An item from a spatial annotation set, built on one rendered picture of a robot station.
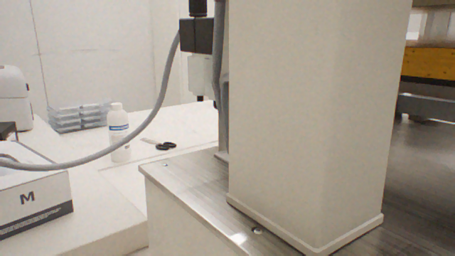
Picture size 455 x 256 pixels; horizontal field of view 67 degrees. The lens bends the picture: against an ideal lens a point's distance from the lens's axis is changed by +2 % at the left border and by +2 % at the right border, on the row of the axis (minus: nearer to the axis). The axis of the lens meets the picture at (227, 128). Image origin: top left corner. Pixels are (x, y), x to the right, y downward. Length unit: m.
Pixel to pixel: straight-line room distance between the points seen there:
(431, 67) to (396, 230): 0.14
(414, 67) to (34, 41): 2.49
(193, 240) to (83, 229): 0.26
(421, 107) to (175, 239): 0.43
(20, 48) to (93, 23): 0.50
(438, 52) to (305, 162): 0.16
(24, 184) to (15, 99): 0.54
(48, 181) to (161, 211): 0.24
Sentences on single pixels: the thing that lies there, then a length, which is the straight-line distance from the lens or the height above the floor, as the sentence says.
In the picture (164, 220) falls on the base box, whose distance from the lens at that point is 0.37.
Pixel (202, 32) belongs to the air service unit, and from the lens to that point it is 0.44.
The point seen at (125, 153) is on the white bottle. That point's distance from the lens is 0.89.
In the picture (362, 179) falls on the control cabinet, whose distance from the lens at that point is 0.25.
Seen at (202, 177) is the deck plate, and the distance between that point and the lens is 0.35.
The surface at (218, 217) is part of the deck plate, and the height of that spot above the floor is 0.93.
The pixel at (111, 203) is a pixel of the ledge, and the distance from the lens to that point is 0.61.
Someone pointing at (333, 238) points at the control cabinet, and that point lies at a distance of 0.25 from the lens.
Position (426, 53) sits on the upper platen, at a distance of 0.34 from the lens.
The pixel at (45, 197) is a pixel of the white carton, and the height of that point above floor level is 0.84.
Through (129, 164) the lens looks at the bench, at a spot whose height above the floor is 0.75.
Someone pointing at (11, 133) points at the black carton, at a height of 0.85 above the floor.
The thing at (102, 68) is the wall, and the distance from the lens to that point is 2.78.
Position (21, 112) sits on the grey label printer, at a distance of 1.08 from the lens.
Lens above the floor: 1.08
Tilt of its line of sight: 17 degrees down
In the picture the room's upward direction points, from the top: straight up
